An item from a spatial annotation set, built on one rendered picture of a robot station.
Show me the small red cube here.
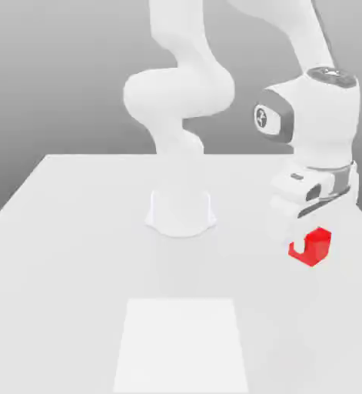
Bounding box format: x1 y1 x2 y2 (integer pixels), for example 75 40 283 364
287 226 333 268

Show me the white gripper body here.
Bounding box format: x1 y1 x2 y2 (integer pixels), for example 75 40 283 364
269 186 359 245

